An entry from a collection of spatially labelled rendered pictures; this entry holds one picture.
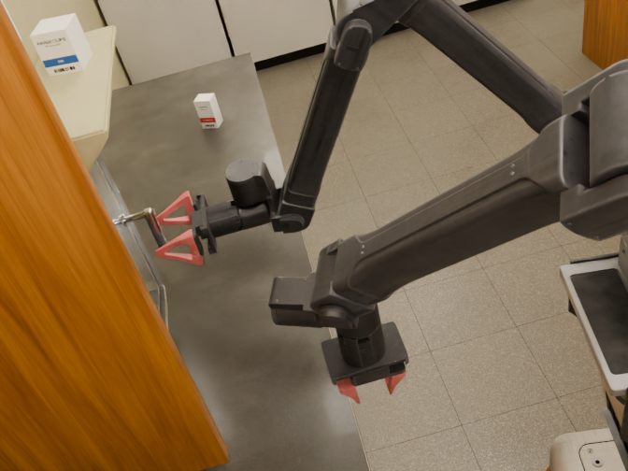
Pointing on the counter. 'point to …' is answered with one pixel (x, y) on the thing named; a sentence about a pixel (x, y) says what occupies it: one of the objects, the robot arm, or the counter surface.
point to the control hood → (86, 95)
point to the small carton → (62, 45)
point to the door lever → (148, 223)
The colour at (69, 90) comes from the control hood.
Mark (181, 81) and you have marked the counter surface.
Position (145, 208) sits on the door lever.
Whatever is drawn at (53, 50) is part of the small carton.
